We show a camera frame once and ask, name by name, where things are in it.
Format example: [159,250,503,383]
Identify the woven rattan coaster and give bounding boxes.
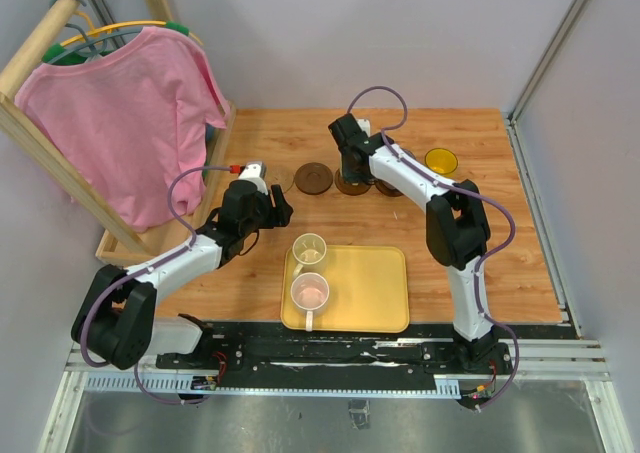
[271,166,294,193]

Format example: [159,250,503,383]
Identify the brown coaster bottom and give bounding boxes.
[334,169,371,196]

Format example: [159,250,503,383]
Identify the brown coaster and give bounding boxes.
[375,181,402,197]
[294,162,333,195]
[334,169,371,196]

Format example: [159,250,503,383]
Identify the brown coaster top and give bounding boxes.
[294,162,333,195]

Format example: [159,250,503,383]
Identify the cream mug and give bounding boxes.
[292,233,328,278]

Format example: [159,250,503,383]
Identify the pink mug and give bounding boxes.
[290,272,330,332]

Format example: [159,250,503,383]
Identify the yellow transparent mug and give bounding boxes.
[424,148,458,177]

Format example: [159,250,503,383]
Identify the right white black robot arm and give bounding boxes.
[328,113,497,371]

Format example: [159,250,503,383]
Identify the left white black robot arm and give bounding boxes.
[71,180,293,370]

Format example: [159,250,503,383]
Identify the yellow plastic tray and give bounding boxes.
[279,245,411,334]

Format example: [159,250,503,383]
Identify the wooden clothes rack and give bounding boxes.
[1,0,236,266]

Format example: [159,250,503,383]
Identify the pink t-shirt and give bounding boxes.
[14,27,229,232]

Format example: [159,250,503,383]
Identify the yellow hanger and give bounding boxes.
[61,0,203,47]

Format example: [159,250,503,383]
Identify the grey-green hanger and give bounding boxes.
[41,0,187,65]

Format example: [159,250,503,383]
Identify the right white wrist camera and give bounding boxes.
[357,119,371,136]

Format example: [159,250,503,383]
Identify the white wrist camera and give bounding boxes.
[238,161,268,195]
[357,119,371,136]

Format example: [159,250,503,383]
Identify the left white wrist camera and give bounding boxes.
[238,161,268,195]

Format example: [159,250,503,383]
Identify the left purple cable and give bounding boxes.
[80,163,241,407]

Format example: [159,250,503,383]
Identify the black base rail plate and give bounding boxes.
[140,321,515,392]

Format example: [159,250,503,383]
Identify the aluminium frame rails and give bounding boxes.
[67,332,610,405]

